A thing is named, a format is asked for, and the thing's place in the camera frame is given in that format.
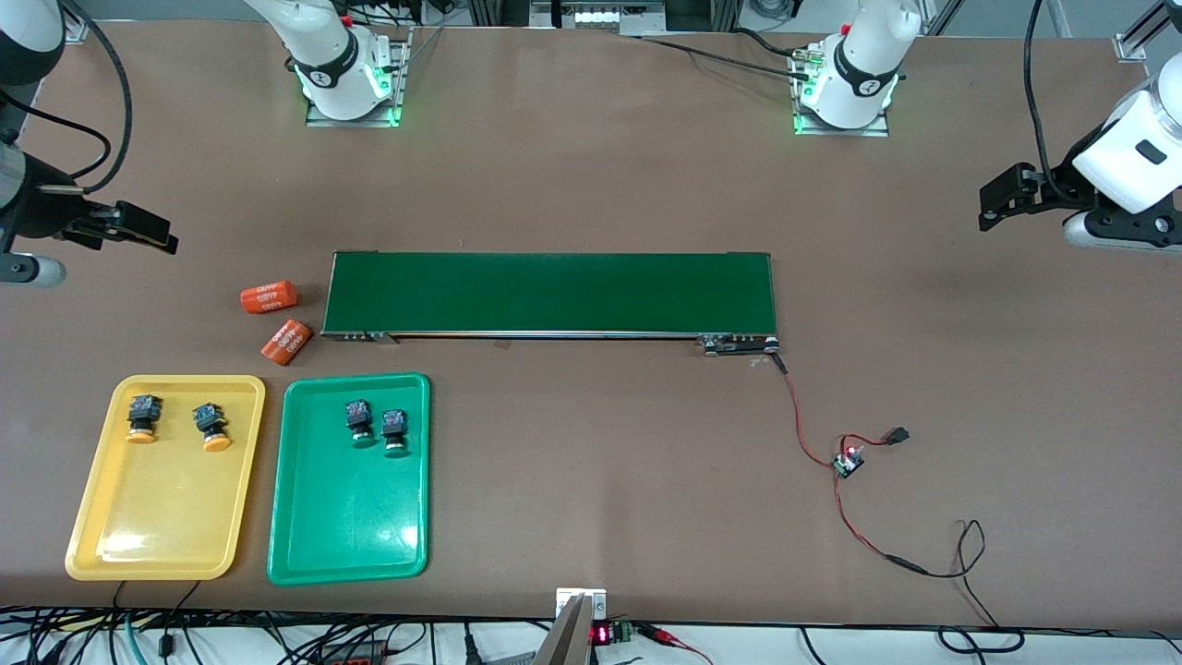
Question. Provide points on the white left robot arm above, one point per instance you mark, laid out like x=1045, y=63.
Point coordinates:
x=863, y=74

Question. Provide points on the silver box with lights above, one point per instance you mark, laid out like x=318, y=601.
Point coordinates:
x=598, y=14

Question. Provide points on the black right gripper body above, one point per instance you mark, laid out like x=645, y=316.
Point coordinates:
x=39, y=209

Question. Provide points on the green conveyor belt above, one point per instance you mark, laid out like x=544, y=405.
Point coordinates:
x=554, y=291

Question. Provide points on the yellow plastic tray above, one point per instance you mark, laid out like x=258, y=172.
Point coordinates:
x=166, y=508

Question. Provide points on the green push button switch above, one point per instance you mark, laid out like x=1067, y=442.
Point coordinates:
x=360, y=420
x=394, y=431

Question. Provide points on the yellow push button switch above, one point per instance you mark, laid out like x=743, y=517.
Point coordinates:
x=141, y=417
x=212, y=425

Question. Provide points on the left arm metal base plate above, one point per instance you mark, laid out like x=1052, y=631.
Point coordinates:
x=840, y=131

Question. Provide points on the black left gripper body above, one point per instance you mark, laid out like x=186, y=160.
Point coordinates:
x=1058, y=187

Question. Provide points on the orange cylinder white 4680 print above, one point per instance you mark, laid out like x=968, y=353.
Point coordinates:
x=268, y=297
x=288, y=340

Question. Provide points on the small speed controller board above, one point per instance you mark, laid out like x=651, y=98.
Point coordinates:
x=848, y=462

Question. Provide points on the red LED display module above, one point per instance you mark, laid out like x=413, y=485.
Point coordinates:
x=611, y=634

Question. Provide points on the green plastic tray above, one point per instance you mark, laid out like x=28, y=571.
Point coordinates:
x=351, y=517

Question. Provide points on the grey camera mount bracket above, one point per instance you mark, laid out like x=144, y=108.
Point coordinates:
x=572, y=633

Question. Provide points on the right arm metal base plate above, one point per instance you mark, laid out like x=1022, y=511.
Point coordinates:
x=351, y=121

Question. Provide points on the red black power strip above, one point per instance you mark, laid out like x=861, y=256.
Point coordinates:
x=355, y=658

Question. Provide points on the aluminium corner profile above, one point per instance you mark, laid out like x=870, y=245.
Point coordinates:
x=76, y=35
x=1128, y=44

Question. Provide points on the red alligator clip lead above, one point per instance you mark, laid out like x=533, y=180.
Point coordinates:
x=669, y=637

